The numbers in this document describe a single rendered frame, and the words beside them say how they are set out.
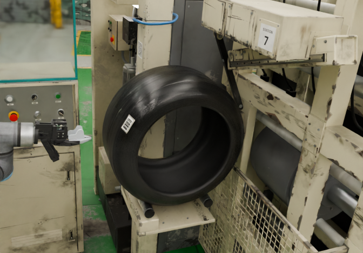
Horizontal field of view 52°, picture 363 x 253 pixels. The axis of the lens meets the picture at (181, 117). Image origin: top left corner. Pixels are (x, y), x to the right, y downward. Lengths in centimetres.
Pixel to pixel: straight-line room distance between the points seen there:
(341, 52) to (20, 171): 174
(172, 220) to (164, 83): 67
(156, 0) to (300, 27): 68
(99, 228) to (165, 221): 128
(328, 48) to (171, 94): 57
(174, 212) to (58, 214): 89
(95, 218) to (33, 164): 98
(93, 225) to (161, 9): 185
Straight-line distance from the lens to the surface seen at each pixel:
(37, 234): 255
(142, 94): 144
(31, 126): 147
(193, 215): 183
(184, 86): 144
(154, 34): 172
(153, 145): 192
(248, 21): 141
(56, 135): 148
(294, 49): 130
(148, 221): 169
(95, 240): 290
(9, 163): 153
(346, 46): 131
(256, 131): 242
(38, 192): 237
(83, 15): 1061
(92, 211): 316
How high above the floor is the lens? 193
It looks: 23 degrees down
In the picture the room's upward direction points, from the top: 5 degrees clockwise
